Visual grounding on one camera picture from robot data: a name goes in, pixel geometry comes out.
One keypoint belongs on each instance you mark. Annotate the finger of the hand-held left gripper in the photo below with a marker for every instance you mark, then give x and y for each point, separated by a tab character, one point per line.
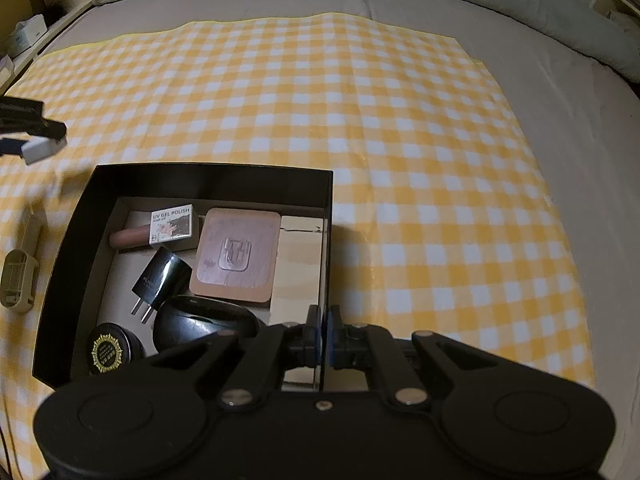
30	117
11	147

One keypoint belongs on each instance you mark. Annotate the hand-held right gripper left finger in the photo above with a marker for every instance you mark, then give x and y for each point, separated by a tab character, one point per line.
314	332

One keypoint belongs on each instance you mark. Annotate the white charger plug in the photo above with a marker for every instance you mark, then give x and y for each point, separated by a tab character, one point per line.
42	150

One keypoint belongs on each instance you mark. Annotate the black oval case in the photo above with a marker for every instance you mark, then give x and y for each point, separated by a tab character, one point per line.
200	325

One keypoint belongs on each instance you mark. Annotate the small white printed box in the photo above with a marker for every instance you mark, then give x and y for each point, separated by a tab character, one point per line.
172	225

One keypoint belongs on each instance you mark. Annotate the black jar with gold label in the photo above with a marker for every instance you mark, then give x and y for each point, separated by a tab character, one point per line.
112	350

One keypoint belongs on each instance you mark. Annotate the white tissue box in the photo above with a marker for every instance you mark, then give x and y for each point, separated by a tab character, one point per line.
27	35

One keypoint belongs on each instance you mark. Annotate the black charger plug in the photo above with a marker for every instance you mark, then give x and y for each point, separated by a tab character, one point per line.
162	275

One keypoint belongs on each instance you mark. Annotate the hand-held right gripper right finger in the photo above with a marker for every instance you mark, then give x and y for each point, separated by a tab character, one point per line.
334	332

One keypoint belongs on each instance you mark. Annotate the brown cosmetic tube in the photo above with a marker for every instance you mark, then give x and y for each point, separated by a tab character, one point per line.
130	237

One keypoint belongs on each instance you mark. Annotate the black storage box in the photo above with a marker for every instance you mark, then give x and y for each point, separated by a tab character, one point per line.
210	180

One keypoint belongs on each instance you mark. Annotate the grey comforter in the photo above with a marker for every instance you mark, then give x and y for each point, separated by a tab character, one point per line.
500	0

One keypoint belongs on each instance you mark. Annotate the yellow checkered cloth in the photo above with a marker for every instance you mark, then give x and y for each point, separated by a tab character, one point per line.
400	160

